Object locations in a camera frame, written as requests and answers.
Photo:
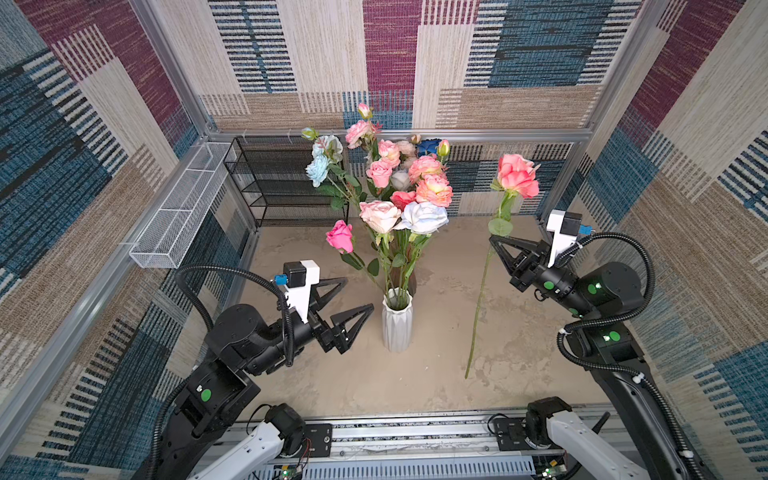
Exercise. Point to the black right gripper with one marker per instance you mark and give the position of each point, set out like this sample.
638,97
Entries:
527,266

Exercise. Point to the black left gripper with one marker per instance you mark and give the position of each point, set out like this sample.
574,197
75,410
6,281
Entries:
333,338

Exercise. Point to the white ribbed ceramic vase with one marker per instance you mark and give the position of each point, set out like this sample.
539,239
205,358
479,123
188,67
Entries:
397,320

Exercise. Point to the coral pink rose stem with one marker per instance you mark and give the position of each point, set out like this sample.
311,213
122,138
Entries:
516,179

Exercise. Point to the magenta rose stem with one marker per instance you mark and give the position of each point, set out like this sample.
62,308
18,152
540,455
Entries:
378,270

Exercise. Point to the white rose leafy stem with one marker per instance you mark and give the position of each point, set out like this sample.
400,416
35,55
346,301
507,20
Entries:
419,221

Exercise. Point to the pink rose tall stem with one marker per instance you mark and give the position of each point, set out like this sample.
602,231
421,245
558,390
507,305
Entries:
381,217

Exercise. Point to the pink yellow peony spray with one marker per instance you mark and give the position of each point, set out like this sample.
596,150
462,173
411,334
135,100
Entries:
427,174

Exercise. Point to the white blue rose spray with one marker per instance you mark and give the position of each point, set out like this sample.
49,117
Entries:
327,173

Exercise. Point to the white single rose stem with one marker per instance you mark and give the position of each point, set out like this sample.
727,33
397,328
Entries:
400,180

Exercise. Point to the blue rose stem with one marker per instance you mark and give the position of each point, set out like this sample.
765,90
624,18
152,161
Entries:
429,147

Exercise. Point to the pink ribbed glass vase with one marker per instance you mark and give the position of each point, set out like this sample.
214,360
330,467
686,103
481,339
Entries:
395,279

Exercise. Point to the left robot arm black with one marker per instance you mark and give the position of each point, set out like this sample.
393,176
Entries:
241,346

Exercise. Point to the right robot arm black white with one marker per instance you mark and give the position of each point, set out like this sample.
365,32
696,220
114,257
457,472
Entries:
601,302

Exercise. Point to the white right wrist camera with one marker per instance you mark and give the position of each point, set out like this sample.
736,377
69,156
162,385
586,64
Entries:
566,227

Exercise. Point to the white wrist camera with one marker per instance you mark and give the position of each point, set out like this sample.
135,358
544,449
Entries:
296,281
566,227

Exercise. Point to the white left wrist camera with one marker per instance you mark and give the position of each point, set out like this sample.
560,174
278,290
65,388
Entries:
296,281

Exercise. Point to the black wire mesh shelf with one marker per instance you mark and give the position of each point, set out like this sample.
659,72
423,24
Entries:
272,181

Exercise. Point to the white wire mesh basket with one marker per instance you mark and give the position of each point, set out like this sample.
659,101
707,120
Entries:
165,241

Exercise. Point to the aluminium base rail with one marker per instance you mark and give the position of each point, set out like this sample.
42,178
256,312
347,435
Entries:
442,445

